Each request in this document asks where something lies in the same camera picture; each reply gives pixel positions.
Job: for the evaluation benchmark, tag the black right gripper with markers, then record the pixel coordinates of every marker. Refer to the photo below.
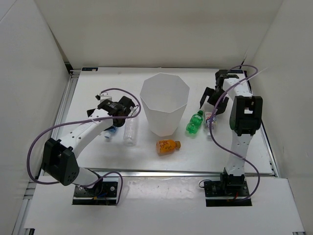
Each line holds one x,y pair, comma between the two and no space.
221,105

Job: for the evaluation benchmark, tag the blue label clear plastic bottle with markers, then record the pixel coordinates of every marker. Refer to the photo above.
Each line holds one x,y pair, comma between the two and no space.
109,133

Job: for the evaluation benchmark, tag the green plastic soda bottle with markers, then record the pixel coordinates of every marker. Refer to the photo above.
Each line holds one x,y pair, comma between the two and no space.
194,123

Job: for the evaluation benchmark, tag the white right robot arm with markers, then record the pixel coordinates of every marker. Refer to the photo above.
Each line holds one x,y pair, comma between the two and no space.
245,119

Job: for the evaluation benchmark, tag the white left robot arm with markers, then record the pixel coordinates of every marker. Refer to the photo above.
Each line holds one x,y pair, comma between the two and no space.
60,156

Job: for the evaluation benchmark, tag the white octagonal bin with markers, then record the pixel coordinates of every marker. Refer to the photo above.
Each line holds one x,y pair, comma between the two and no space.
164,98

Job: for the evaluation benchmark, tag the clear unlabelled plastic bottle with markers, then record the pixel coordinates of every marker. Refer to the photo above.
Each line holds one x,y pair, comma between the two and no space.
130,131

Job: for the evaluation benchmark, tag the orange plastic bottle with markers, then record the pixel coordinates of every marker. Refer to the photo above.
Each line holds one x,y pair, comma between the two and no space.
164,147

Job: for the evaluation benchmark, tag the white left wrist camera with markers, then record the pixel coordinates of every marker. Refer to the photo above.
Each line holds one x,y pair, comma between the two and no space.
103,96

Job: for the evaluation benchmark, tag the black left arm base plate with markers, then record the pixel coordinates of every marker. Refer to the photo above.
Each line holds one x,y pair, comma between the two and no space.
105,195

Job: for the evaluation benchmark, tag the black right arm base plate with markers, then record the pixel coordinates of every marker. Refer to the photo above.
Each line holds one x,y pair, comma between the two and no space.
217,195

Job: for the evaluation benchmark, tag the aluminium table edge rail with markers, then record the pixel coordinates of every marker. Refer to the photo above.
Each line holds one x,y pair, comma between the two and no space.
197,154

